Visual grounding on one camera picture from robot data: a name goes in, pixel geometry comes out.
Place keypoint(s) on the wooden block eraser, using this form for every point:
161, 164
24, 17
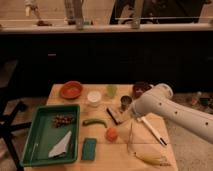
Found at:
114, 115

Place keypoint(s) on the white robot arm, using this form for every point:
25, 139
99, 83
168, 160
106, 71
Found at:
158, 100

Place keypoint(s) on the dark maroon bowl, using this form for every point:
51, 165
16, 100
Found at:
139, 88

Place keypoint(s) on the red bowl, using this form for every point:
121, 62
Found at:
71, 90

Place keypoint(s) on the green cup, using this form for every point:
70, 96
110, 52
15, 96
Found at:
111, 90

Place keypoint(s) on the white cup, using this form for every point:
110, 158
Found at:
94, 98

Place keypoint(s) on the metal cup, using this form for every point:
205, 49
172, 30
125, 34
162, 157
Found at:
125, 102

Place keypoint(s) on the orange fruit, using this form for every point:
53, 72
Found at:
111, 134

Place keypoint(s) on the bunch of red grapes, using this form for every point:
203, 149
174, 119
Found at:
60, 120

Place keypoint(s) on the green sponge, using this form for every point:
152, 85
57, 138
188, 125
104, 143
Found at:
89, 149

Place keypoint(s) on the white folded paper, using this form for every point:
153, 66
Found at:
61, 147

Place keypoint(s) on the green plastic tray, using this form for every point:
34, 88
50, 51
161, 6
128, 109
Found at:
43, 136

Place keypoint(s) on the white handled spatula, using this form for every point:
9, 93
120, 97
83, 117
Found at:
152, 130

